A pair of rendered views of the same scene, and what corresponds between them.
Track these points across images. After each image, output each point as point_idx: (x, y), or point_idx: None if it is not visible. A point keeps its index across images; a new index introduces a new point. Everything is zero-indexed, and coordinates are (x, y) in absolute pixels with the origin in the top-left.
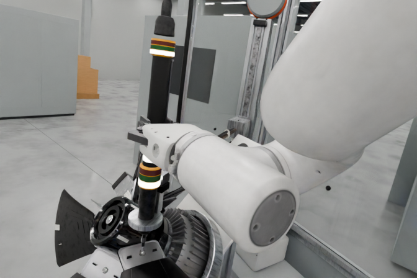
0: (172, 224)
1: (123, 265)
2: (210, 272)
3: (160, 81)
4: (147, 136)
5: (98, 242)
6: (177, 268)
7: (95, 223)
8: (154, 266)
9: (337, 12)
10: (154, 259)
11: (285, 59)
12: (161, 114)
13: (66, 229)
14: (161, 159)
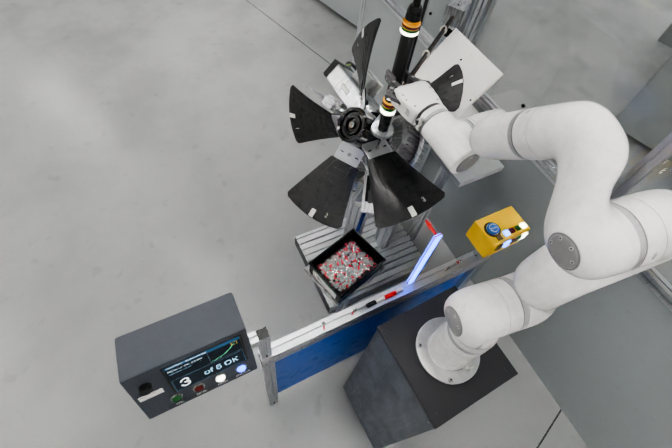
0: (392, 124)
1: (367, 155)
2: (419, 157)
3: (406, 52)
4: (400, 100)
5: (347, 140)
6: (401, 158)
7: (339, 125)
8: (387, 157)
9: (494, 137)
10: (385, 152)
11: (480, 132)
12: (403, 71)
13: (302, 119)
14: (410, 119)
